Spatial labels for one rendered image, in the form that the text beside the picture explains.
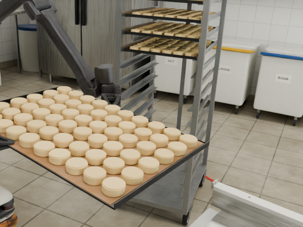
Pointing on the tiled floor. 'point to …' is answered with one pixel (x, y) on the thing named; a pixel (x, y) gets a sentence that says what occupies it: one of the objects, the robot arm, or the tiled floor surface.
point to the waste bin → (28, 47)
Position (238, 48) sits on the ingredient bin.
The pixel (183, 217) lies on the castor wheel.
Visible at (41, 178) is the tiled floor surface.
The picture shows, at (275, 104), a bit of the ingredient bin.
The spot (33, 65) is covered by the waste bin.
